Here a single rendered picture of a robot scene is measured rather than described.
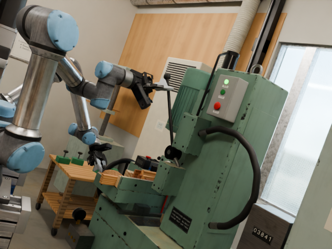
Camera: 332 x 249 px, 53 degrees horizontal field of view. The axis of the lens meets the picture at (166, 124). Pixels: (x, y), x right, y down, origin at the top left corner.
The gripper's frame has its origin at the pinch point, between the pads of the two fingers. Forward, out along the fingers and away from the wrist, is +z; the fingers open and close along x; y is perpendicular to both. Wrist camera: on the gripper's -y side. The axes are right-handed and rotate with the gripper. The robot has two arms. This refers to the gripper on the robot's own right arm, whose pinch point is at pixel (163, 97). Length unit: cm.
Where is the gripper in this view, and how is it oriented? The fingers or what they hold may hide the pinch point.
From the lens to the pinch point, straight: 159.1
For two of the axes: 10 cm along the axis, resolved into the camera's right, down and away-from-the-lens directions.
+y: -0.9, -9.0, 4.3
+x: -6.7, 3.7, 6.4
